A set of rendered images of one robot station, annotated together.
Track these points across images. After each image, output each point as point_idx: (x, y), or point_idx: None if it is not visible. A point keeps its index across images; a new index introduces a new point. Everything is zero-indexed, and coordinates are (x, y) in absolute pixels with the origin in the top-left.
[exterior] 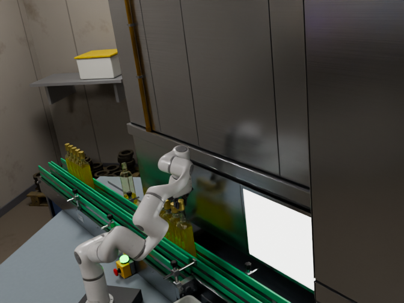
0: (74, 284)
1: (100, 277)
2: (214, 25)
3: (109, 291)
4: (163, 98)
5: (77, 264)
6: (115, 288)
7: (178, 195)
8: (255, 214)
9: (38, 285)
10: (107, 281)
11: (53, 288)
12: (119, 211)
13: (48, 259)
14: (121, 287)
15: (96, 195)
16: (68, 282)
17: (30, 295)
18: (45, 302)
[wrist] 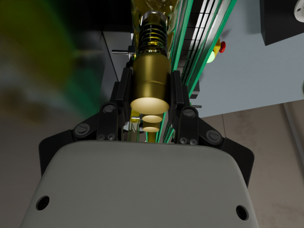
0: (247, 64)
1: None
2: None
3: (282, 13)
4: None
5: (216, 82)
6: (273, 11)
7: (198, 163)
8: None
9: (259, 82)
10: (229, 44)
11: (260, 71)
12: (165, 113)
13: (220, 98)
14: (265, 7)
15: (160, 131)
16: (247, 69)
17: (277, 76)
18: (288, 61)
